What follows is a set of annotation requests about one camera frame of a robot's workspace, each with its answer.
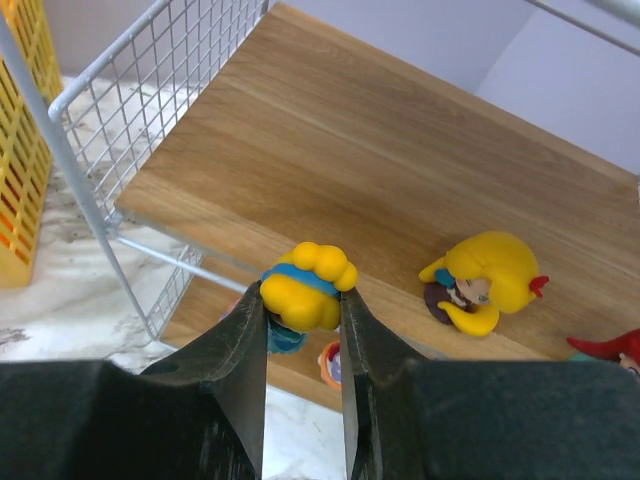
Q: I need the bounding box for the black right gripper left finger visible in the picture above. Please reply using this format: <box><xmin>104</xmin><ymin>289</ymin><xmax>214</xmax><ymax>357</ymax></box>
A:
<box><xmin>1</xmin><ymin>285</ymin><xmax>267</xmax><ymax>479</ymax></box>

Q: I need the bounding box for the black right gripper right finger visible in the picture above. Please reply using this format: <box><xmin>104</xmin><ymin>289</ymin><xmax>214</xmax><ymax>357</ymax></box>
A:
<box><xmin>340</xmin><ymin>291</ymin><xmax>639</xmax><ymax>479</ymax></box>

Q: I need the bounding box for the purple bunny cupcake figure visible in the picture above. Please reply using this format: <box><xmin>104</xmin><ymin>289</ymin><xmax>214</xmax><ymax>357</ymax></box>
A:
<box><xmin>318</xmin><ymin>341</ymin><xmax>341</xmax><ymax>391</ymax></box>

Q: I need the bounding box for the yellow blue small figure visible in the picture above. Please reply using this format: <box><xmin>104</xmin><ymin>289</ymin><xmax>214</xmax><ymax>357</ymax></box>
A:
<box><xmin>259</xmin><ymin>241</ymin><xmax>358</xmax><ymax>354</ymax></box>

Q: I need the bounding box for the yellow duck figure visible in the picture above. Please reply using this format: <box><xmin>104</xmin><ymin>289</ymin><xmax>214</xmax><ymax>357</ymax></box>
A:
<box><xmin>419</xmin><ymin>231</ymin><xmax>549</xmax><ymax>337</ymax></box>

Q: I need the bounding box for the red haired mermaid figure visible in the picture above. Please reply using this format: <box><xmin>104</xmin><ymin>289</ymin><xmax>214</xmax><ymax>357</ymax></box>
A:
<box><xmin>566</xmin><ymin>329</ymin><xmax>640</xmax><ymax>376</ymax></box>

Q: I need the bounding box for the purple bunny pink cake figure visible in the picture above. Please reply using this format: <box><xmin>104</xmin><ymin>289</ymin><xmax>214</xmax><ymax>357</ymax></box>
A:
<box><xmin>218</xmin><ymin>299</ymin><xmax>240</xmax><ymax>321</ymax></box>

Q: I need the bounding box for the yellow plastic shopping basket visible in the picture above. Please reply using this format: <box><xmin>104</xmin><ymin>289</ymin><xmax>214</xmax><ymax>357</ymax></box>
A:
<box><xmin>1</xmin><ymin>1</ymin><xmax>62</xmax><ymax>289</ymax></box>

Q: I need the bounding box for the white wire wooden shelf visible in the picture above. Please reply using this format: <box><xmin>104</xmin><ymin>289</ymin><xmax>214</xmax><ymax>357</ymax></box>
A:
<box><xmin>0</xmin><ymin>0</ymin><xmax>640</xmax><ymax>414</ymax></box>

